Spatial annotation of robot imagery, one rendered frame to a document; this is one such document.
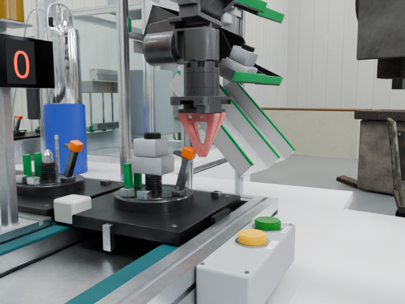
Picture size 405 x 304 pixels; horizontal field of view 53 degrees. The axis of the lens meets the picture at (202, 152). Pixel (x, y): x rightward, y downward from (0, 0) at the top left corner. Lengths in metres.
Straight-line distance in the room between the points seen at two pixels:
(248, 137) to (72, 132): 0.82
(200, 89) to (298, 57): 11.29
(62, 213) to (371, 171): 4.82
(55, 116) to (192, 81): 1.03
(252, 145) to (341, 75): 10.55
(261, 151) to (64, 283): 0.57
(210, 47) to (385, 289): 0.46
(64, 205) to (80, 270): 0.13
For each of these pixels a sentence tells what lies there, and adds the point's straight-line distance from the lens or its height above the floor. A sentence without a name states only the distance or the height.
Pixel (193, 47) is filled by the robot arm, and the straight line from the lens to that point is 0.65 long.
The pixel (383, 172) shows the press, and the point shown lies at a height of 0.27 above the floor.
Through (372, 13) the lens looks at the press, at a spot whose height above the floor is 2.05.
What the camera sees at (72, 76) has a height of 1.23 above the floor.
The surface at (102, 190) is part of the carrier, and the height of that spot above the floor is 0.97.
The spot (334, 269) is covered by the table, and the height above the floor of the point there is 0.86.
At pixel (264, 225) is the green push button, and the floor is 0.97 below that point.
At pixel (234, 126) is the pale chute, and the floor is 1.08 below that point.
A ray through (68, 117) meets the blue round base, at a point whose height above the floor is 1.08.
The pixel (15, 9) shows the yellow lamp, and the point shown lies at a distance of 0.64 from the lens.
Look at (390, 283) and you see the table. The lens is 0.76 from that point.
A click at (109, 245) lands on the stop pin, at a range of 0.64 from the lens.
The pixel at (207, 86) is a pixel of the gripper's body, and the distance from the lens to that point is 0.64.
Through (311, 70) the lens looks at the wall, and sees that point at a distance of 11.75.
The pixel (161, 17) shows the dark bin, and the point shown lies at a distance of 1.00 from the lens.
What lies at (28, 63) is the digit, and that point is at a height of 1.20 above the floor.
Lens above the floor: 1.16
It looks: 8 degrees down
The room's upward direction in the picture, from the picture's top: straight up
